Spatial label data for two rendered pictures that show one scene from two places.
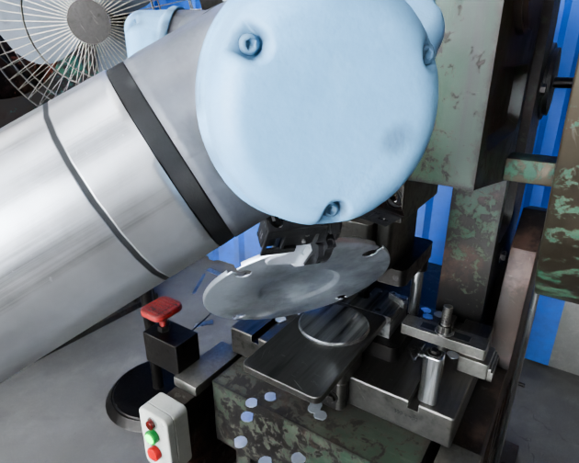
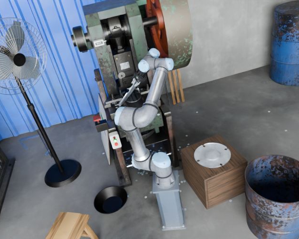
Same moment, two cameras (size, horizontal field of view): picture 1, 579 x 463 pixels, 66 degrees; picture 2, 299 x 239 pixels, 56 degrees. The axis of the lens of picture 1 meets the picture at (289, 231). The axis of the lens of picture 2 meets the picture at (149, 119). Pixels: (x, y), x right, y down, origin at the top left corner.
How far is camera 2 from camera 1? 171 cm
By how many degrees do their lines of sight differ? 38
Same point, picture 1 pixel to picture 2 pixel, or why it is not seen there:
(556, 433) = not seen: hidden behind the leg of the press
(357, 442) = not seen: hidden behind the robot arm
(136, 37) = (146, 64)
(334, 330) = (135, 98)
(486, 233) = not seen: hidden behind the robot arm
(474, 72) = (144, 45)
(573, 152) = (169, 56)
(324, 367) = (141, 103)
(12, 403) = (18, 211)
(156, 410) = (113, 134)
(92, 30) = (21, 61)
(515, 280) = (149, 74)
